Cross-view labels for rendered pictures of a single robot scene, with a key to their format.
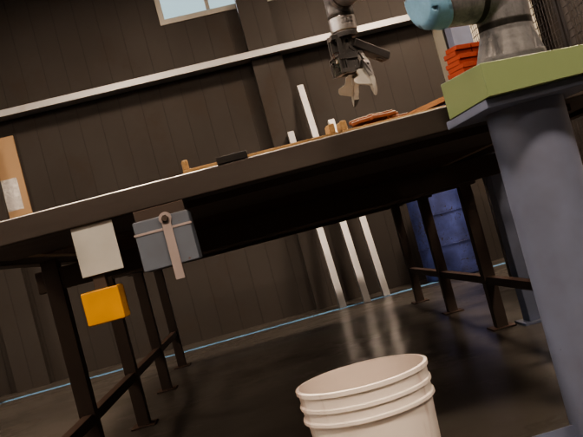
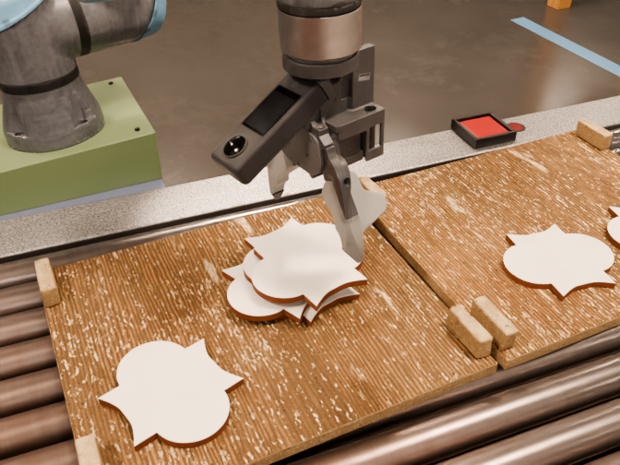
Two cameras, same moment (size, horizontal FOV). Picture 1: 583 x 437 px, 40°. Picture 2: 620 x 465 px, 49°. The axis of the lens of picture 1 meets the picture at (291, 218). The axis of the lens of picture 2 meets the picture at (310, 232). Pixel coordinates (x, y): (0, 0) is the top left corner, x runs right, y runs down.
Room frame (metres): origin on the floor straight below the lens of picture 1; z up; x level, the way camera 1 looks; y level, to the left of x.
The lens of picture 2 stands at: (2.77, -0.47, 1.46)
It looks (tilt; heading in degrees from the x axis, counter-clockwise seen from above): 38 degrees down; 162
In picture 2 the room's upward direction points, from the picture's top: straight up
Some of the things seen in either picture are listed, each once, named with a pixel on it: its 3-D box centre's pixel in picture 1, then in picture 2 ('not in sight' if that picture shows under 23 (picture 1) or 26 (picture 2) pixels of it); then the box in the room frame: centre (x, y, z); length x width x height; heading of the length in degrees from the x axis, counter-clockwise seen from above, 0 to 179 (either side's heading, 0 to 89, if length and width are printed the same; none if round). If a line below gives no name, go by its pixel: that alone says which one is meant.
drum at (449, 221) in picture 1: (445, 226); not in sight; (7.37, -1.36, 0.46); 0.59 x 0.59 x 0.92
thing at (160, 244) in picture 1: (168, 243); not in sight; (1.91, 0.30, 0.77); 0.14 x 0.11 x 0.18; 93
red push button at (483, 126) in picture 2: not in sight; (482, 130); (1.93, 0.10, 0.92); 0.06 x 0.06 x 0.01; 3
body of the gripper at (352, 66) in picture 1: (347, 55); (327, 107); (2.21, -0.27, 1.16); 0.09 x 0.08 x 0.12; 108
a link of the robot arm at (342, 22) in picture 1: (343, 26); (317, 28); (2.21, -0.28, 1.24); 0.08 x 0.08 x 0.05
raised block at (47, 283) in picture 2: not in sight; (47, 281); (2.13, -0.58, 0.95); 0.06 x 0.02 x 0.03; 7
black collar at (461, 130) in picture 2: (232, 159); (482, 129); (1.93, 0.10, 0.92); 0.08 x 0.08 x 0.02; 3
